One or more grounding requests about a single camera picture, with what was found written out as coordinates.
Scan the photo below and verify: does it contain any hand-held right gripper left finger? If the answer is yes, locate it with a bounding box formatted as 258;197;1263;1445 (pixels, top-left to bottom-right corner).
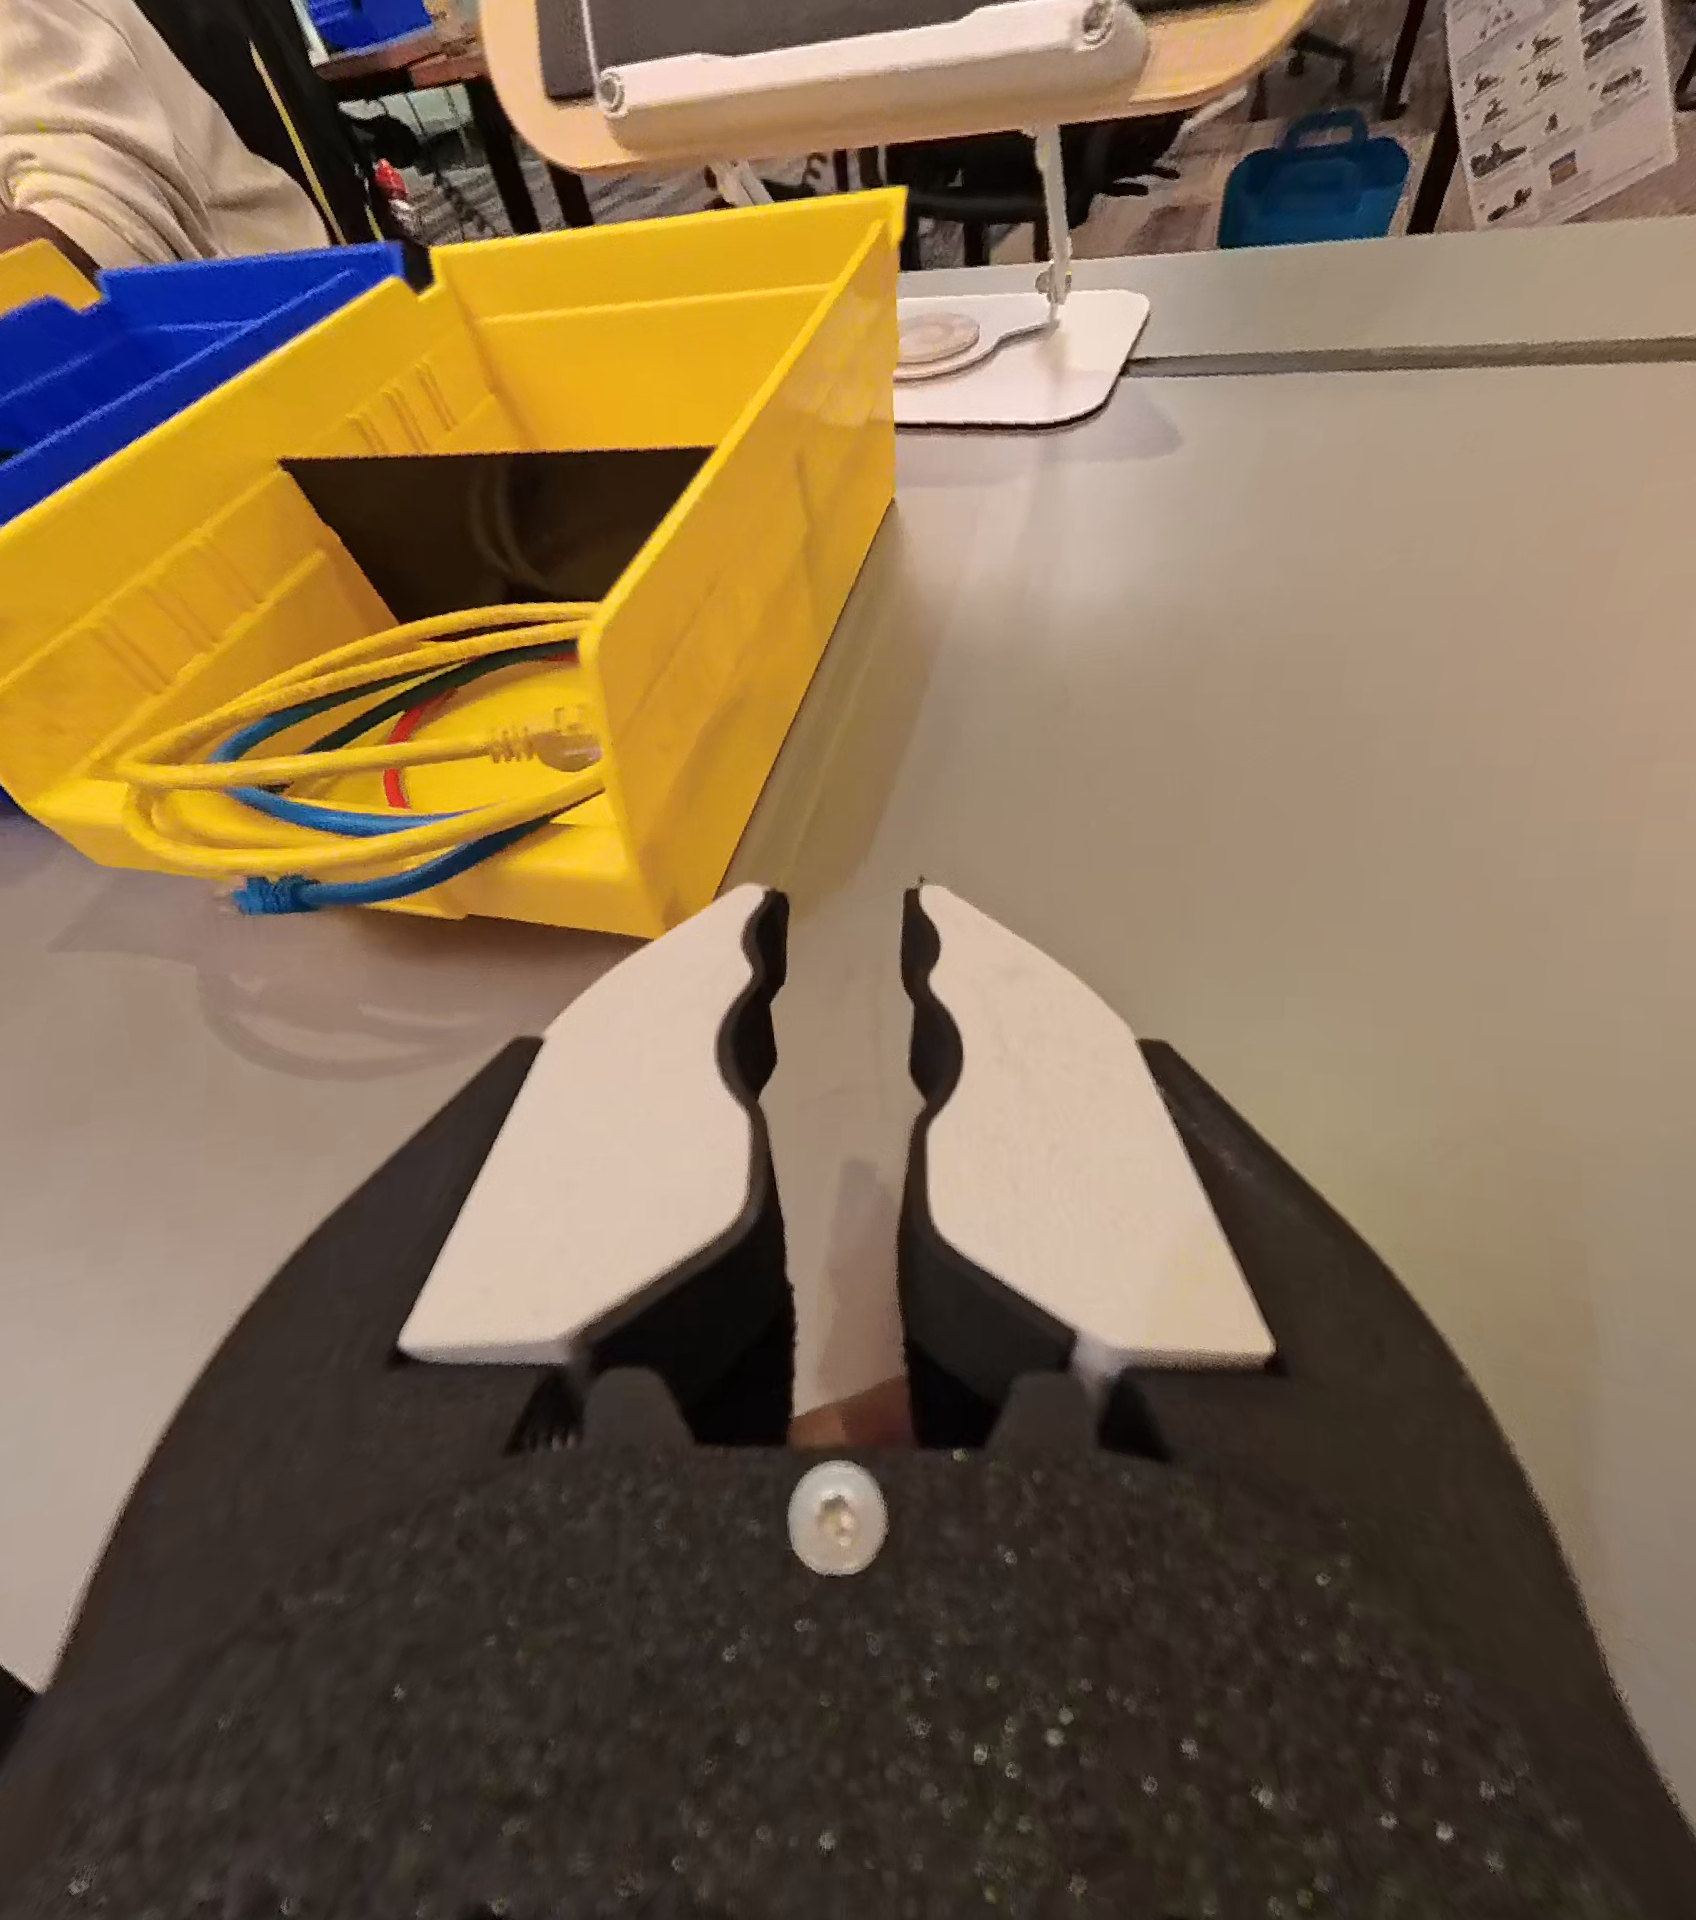
399;884;797;1449

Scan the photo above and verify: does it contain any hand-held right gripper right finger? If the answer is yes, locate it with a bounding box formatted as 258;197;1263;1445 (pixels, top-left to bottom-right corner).
897;884;1279;1450

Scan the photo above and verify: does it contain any blue ethernet cable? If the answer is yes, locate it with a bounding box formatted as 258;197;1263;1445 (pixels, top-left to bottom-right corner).
211;676;598;917

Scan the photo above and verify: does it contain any yellow ethernet cable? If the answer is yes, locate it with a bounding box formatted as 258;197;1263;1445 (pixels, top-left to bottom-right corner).
118;600;613;883

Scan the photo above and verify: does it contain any red ethernet cable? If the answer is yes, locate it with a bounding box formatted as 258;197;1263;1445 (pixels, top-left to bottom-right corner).
384;648;583;812

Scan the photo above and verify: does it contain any blue plastic bin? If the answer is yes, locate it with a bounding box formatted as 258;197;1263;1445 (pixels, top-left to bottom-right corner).
0;240;410;804

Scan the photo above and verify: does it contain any white tablet stand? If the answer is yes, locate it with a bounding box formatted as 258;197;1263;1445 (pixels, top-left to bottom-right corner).
600;0;1154;433

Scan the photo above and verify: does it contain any blue bag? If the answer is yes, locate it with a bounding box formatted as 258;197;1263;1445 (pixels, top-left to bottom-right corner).
1217;110;1414;252

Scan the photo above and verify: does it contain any printed paper sign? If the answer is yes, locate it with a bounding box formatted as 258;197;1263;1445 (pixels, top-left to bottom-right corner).
1445;0;1683;230

